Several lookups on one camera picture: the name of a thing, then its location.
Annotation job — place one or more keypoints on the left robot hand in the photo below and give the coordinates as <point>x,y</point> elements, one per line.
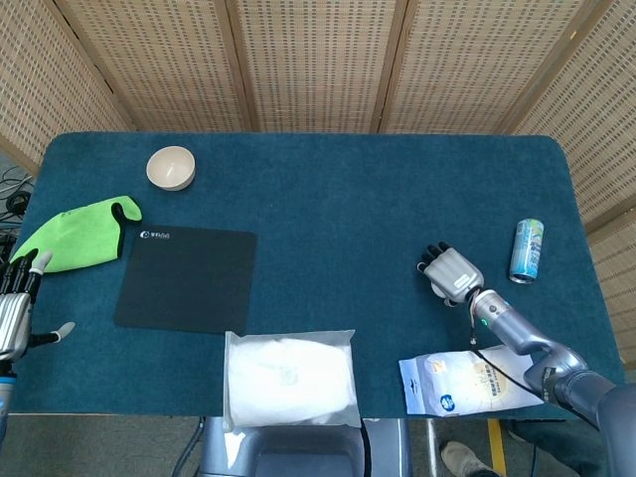
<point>12,313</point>

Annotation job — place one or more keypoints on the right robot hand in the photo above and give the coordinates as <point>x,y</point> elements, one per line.
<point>452,270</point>

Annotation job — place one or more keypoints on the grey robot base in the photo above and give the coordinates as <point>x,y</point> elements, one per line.
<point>298,454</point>

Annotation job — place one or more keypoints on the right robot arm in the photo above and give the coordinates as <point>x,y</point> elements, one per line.
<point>546,358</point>

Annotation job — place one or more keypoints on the black mouse pad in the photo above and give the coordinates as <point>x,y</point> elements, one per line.
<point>189,278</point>

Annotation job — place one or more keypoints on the blue drink can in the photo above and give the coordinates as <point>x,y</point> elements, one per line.
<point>527,251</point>

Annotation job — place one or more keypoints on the green cloth with black trim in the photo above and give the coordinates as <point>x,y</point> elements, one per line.
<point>74,233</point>

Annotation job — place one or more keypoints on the blue and white pouch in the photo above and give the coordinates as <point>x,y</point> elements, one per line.
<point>447,377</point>

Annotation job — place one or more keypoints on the teal tablecloth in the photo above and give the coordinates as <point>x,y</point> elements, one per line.
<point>323,199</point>

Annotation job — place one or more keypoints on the beige shoe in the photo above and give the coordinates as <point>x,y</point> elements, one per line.
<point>467,462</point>

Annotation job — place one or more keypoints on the translucent bag with white filling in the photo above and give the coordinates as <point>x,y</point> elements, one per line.
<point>288,377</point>

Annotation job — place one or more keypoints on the beige bowl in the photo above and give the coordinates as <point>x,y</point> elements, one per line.
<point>170,169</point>

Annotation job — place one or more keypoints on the wicker folding screen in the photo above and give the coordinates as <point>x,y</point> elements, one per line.
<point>318,59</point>

